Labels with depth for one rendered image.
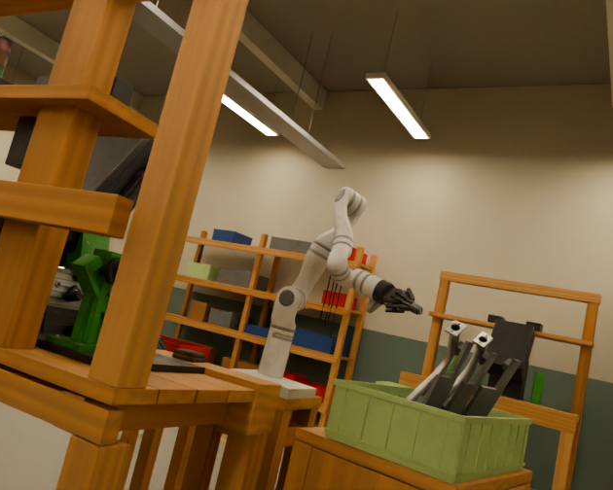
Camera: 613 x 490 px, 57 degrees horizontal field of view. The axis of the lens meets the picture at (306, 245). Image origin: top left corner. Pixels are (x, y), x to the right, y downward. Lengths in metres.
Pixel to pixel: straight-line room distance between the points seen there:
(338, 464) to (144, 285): 0.81
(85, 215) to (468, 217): 6.22
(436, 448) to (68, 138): 1.23
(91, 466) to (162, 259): 0.44
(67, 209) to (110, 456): 0.55
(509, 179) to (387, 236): 1.66
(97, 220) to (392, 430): 0.95
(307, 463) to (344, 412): 0.19
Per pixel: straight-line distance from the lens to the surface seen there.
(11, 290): 1.55
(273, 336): 2.05
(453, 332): 1.68
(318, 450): 1.76
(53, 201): 1.43
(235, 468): 1.79
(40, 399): 1.42
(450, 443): 1.57
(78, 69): 1.64
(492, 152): 7.44
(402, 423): 1.63
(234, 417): 1.73
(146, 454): 2.24
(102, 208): 1.30
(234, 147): 9.33
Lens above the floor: 1.09
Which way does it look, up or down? 8 degrees up
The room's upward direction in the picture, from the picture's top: 13 degrees clockwise
